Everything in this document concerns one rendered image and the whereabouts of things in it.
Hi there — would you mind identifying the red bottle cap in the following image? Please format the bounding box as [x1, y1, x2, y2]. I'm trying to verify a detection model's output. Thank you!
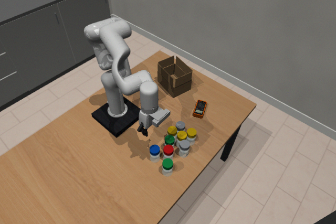
[163, 145, 174, 160]

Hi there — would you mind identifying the white bottle with blue cap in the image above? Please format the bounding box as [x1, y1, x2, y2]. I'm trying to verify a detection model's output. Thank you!
[150, 145, 160, 163]

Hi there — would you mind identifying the grey-capped bottle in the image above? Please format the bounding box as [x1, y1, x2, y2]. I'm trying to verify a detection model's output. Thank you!
[176, 121, 185, 133]
[179, 140, 190, 158]

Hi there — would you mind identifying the orange digital multimeter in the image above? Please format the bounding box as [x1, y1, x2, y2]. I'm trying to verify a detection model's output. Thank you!
[193, 100, 207, 119]

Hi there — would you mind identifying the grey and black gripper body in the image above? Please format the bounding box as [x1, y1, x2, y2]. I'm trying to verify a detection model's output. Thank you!
[139, 110, 154, 129]

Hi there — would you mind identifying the yellow-capped bottle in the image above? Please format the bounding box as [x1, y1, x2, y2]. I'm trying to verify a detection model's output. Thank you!
[176, 131, 187, 148]
[167, 126, 177, 143]
[186, 128, 196, 146]

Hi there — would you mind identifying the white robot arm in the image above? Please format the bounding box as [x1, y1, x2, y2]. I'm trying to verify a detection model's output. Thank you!
[84, 17, 171, 127]

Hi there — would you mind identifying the brown cardboard box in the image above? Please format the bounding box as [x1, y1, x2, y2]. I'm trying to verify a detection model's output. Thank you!
[157, 57, 193, 98]

